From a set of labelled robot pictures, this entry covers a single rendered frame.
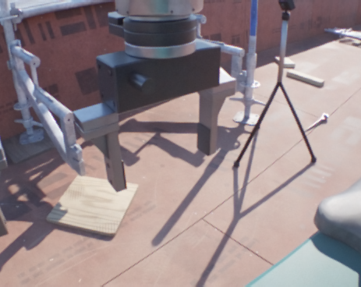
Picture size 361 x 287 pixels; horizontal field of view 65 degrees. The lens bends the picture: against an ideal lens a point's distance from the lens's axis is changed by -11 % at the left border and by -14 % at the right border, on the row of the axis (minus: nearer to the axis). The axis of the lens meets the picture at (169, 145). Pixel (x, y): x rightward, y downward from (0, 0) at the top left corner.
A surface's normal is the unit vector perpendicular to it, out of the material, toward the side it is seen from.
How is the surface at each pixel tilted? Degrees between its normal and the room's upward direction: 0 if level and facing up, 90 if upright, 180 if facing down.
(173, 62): 90
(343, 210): 12
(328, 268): 0
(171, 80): 90
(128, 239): 0
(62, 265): 0
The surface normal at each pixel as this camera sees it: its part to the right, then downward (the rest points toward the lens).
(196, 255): -0.02, -0.85
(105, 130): 0.54, 0.43
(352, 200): -0.27, -0.86
